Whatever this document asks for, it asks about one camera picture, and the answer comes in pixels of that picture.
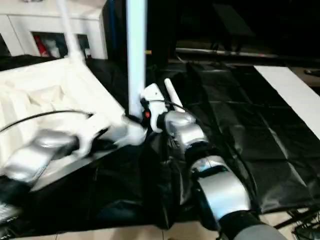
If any white plastic table leg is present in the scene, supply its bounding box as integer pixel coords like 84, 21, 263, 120
125, 0, 148, 119
56, 0, 85, 62
164, 78, 184, 111

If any white plastic table top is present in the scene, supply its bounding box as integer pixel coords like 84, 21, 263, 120
0, 55, 147, 192

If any black case with gold label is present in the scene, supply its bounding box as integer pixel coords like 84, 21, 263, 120
107, 0, 179, 66

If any black work mat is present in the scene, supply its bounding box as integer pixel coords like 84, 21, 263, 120
0, 53, 320, 237

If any dark metal rod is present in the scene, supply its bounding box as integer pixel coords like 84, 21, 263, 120
175, 47, 320, 60

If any white glass-door cabinet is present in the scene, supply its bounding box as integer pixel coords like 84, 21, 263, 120
0, 0, 109, 60

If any white flat board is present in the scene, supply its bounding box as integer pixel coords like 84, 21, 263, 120
253, 65, 320, 140

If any black metal stand leg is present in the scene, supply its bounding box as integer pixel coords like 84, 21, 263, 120
274, 207, 320, 230

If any black left wrist camera cable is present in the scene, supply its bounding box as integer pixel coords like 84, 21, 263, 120
0, 109, 96, 133

